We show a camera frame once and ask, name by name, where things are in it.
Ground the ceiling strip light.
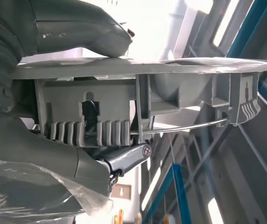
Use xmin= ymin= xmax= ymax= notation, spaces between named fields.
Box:
xmin=141 ymin=167 xmax=162 ymax=211
xmin=207 ymin=197 xmax=225 ymax=224
xmin=213 ymin=0 xmax=241 ymax=47

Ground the brown wall box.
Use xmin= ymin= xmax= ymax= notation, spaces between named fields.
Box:
xmin=111 ymin=184 xmax=132 ymax=201

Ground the blue metal shelf rack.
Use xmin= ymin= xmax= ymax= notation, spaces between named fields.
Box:
xmin=142 ymin=0 xmax=267 ymax=224

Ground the clear plastic film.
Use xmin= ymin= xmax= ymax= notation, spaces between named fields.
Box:
xmin=0 ymin=160 xmax=115 ymax=217

